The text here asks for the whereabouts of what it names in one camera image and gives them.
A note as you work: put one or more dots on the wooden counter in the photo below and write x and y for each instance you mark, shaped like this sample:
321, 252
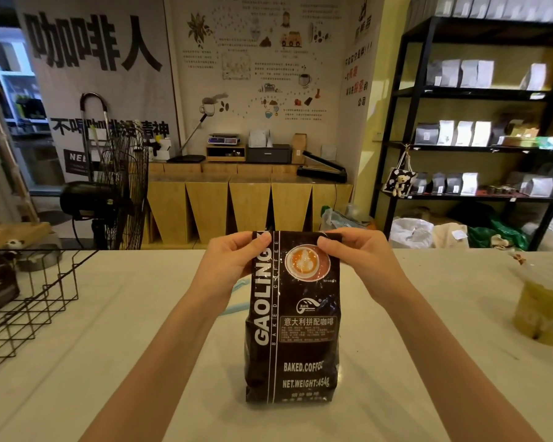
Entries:
249, 202

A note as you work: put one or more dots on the person's right thumb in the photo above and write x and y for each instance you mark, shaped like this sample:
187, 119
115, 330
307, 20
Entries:
331, 250

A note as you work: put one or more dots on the white plastic sack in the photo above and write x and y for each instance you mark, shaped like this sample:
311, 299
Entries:
410, 233

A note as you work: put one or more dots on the white background shelf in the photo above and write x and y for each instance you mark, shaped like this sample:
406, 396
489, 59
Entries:
20, 96

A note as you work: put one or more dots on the small wooden shelf box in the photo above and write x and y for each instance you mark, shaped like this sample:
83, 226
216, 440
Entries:
226, 153

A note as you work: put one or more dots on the coffee infographic wall poster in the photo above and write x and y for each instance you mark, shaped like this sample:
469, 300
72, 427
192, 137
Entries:
258, 64

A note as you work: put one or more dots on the row of grey coffee packets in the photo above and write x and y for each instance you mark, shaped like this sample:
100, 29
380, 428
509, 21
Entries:
444, 184

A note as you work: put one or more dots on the green plastic bag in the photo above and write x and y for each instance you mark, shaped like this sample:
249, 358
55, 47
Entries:
502, 237

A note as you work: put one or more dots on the clear bluish plastic bag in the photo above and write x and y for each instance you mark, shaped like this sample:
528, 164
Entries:
343, 218

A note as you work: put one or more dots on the person's left forearm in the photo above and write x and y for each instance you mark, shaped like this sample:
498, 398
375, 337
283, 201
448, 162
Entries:
166, 363

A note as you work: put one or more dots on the person's right forearm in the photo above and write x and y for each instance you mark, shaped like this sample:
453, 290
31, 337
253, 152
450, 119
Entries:
451, 363

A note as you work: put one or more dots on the person's left hand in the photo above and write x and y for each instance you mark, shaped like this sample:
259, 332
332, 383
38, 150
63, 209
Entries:
221, 266

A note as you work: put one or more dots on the flat green and tan boxes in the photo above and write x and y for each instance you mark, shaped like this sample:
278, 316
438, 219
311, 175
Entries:
530, 140

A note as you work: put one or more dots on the black heat sealer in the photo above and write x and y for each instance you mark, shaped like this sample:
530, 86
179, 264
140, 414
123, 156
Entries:
322, 170

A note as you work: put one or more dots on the person's left thumb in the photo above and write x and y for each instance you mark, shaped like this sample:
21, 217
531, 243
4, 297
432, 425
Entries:
245, 258

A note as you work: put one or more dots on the dark grey coffee packet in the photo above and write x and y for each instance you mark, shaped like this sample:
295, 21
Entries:
426, 134

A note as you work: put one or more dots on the white coffee packet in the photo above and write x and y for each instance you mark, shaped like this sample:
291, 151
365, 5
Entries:
464, 133
481, 133
446, 133
451, 73
477, 73
534, 78

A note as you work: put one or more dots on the black coffee bean bag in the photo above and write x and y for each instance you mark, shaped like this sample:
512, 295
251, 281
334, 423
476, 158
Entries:
295, 336

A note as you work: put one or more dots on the white paper pouches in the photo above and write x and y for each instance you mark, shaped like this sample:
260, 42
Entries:
259, 138

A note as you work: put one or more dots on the beige cloth sack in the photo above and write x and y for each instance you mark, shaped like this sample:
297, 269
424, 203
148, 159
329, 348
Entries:
450, 235

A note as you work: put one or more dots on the row of white coffee packets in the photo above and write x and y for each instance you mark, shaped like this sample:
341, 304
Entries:
502, 6

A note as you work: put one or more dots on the brown paper bag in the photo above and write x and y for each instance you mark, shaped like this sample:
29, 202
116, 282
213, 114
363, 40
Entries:
299, 149

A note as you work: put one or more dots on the black and white banner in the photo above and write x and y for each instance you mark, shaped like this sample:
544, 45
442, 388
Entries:
96, 55

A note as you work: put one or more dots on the silver hand truck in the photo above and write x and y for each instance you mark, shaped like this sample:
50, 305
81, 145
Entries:
93, 115

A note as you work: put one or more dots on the metal bowl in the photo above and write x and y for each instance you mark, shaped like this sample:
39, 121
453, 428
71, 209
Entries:
41, 260

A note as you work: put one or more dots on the cow print bag with teddy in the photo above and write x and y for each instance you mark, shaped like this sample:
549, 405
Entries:
398, 181

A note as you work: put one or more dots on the digital weighing scale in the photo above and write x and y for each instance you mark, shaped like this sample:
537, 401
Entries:
223, 139

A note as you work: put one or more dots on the silver foil coffee packets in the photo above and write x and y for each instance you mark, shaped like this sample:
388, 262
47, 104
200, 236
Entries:
539, 184

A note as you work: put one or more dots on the bamboo pole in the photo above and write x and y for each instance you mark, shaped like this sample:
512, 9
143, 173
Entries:
7, 151

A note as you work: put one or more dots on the person's right hand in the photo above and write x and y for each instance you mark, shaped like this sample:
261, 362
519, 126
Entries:
368, 262

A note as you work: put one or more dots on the black floor fan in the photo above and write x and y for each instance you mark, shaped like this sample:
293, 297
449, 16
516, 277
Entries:
120, 193

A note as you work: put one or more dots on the plastic cup of green drink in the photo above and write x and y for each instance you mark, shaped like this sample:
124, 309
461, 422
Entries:
541, 308

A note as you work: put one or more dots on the black metal shelving unit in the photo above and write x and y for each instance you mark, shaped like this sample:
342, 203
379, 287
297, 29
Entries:
403, 115

